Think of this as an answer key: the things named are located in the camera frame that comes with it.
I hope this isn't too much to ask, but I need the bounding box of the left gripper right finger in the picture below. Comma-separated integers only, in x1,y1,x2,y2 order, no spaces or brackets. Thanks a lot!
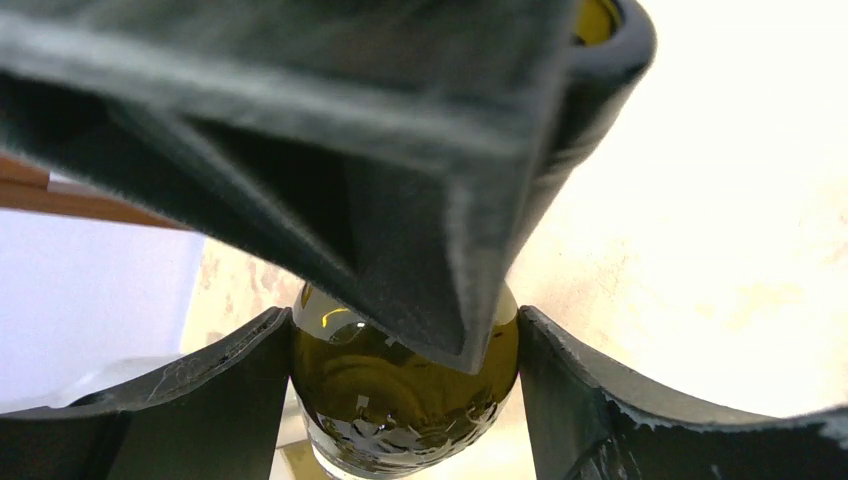
518,306,847,479

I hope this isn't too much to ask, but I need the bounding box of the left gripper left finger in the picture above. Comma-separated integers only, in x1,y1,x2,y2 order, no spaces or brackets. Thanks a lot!
1,307,291,479

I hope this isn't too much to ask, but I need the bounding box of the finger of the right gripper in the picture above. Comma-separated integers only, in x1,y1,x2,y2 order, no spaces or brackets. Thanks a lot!
1,1,577,372

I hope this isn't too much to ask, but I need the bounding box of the dark wine bottle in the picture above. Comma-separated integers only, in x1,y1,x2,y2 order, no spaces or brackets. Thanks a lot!
292,1,656,479

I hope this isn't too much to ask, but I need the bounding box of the brown wooden wine rack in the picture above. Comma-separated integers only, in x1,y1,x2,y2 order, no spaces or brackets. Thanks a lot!
1,157,188,230

